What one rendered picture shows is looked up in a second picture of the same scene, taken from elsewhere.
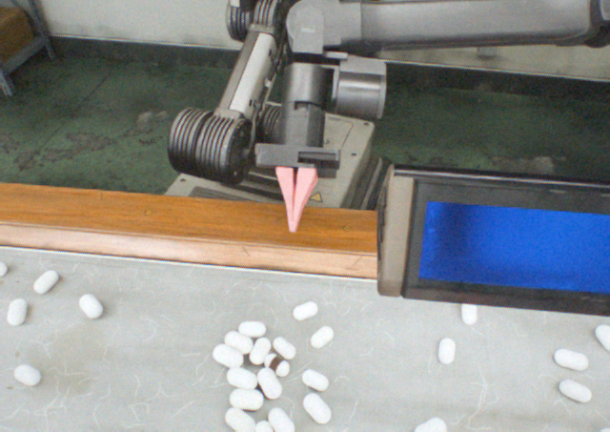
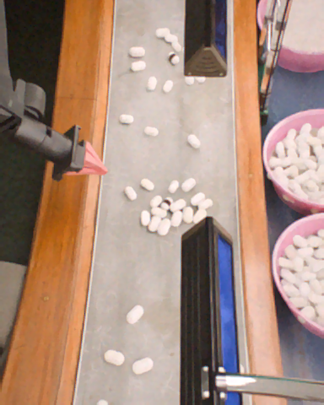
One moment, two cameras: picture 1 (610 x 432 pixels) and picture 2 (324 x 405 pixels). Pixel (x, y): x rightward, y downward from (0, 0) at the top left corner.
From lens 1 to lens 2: 1.15 m
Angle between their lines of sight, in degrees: 59
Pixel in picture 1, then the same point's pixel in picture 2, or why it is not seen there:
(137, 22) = not seen: outside the picture
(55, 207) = (32, 384)
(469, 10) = not seen: outside the picture
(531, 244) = (218, 27)
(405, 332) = (138, 149)
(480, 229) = (217, 36)
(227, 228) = (67, 239)
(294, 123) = (58, 141)
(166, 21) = not seen: outside the picture
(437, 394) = (173, 139)
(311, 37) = (14, 104)
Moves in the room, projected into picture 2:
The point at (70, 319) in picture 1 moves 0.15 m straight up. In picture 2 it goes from (143, 330) to (143, 291)
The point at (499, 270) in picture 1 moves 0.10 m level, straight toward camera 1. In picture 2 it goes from (223, 40) to (273, 57)
